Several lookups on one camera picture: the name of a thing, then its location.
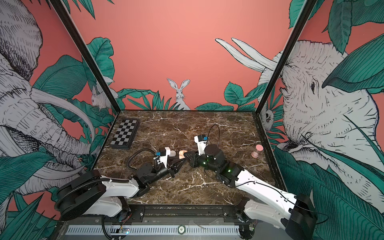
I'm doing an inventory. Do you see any pink round disc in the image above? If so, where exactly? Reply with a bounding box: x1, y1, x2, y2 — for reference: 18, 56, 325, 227
179, 150, 188, 160

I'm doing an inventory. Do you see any white earbuds charging case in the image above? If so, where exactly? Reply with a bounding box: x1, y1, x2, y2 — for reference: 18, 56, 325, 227
170, 150, 177, 157

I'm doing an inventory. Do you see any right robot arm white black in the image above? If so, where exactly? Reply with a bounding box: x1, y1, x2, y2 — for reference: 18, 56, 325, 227
184, 135, 321, 240

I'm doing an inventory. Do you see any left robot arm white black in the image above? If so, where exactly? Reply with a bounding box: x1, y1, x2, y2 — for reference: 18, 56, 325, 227
55, 147, 186, 223

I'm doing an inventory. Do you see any black white checkerboard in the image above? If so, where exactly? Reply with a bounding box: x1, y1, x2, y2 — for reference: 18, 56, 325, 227
110, 118, 140, 150

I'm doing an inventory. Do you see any pink hourglass timer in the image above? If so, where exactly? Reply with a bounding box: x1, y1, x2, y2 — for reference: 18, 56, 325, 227
251, 144, 264, 159

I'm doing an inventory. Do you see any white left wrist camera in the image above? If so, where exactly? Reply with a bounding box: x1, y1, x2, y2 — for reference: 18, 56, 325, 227
154, 147, 171, 170

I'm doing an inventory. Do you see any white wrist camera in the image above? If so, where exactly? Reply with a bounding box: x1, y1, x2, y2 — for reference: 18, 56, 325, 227
194, 135, 208, 156
154, 147, 171, 170

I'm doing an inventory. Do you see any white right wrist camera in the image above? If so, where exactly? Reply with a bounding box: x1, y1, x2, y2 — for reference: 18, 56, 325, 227
194, 135, 208, 156

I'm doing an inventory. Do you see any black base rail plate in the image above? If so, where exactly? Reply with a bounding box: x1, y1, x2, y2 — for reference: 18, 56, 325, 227
116, 203, 301, 230

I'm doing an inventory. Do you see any white slotted cable duct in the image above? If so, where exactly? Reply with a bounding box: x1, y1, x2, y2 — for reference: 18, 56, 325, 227
65, 225, 240, 237

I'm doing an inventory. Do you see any black metal frame post right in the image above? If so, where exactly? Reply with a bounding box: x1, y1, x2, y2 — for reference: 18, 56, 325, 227
256, 0, 317, 115

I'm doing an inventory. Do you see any black metal frame post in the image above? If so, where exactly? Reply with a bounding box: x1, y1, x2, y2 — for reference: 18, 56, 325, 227
50, 0, 121, 114
256, 0, 317, 115

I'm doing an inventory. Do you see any black metal frame post left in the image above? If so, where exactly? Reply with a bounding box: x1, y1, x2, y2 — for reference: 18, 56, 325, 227
50, 0, 121, 114

